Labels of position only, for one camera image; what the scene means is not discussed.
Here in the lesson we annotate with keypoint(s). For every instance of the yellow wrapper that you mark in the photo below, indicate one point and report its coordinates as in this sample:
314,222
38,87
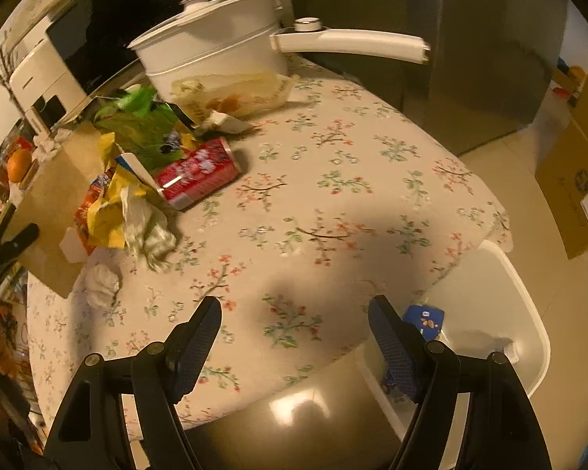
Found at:
105,215

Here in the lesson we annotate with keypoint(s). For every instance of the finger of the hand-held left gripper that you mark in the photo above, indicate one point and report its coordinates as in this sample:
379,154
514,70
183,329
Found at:
19,238

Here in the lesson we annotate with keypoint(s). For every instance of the white kitchen appliance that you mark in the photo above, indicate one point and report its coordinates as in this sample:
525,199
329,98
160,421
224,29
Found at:
39,78

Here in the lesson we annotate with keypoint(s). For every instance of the white plastic bag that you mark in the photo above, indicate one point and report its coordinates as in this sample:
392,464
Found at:
147,235

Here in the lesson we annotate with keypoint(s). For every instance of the black microwave oven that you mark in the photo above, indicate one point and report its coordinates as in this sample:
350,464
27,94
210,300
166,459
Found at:
93,44

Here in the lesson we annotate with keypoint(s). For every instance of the brown cardboard box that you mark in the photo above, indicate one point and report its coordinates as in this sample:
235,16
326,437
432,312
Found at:
578,166

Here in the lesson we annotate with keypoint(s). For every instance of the blue snack wrapper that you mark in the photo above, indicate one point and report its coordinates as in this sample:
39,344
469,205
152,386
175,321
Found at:
424,320

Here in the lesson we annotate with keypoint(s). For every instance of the orange fruit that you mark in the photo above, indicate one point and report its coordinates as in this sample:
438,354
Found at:
19,165

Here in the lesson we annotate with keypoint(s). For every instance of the green plastic bag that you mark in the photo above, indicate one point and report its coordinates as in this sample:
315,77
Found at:
137,127

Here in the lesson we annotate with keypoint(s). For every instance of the red drink can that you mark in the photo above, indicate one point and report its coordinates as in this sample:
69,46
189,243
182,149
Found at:
196,171

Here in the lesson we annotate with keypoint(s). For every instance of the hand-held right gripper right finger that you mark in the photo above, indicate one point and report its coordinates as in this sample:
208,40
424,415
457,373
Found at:
397,352

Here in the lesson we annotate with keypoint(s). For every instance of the grey wrapper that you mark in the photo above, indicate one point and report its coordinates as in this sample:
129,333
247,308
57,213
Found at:
225,122

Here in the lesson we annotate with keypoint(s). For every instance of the white tissue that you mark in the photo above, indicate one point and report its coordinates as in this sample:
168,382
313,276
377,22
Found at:
100,284

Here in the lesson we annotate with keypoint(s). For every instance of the brown paper bag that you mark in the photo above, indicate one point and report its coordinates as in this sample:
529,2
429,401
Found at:
54,191

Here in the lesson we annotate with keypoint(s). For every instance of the blue and white carton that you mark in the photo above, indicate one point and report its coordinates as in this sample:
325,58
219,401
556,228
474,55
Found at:
130,166

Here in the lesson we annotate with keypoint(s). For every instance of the floral tablecloth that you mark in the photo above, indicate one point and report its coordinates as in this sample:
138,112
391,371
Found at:
323,181

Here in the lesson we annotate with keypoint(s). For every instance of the orange snack packet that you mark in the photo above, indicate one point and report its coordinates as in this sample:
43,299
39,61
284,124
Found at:
83,215

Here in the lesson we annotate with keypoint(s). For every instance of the stainless steel refrigerator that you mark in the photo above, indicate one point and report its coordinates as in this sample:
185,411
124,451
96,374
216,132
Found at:
470,83

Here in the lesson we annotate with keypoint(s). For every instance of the white plastic trash bin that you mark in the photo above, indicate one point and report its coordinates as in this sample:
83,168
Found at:
490,293

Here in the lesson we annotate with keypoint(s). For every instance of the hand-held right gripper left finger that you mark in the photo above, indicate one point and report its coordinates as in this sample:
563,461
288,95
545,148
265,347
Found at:
196,347

